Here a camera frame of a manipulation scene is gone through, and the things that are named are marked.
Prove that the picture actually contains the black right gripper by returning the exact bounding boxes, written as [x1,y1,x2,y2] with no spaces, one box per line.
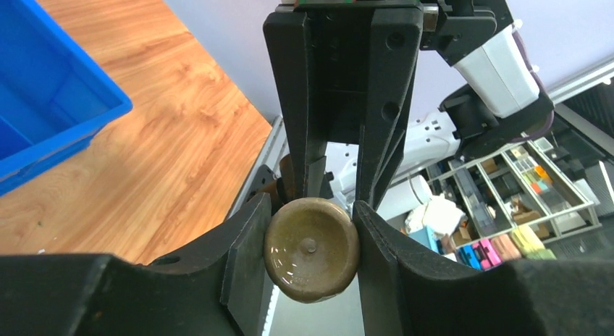
[263,0,437,209]

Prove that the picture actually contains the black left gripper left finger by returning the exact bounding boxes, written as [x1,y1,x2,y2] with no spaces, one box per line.
[1,193,271,335]

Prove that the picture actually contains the small black pepper shaker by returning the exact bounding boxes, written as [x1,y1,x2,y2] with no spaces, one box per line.
[264,197,360,303]

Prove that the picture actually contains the blue plastic divided bin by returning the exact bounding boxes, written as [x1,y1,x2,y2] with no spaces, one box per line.
[1,0,133,194]

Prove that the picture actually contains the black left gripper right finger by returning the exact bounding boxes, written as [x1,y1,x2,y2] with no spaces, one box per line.
[353,201,613,335]

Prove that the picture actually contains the storage shelf with small boxes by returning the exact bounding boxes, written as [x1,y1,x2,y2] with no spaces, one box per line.
[401,139,600,270]

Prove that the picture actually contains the aluminium frame rail front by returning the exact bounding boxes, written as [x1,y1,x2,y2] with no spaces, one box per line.
[548,54,613,105]

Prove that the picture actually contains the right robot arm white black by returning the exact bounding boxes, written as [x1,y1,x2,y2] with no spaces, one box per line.
[263,0,554,209]

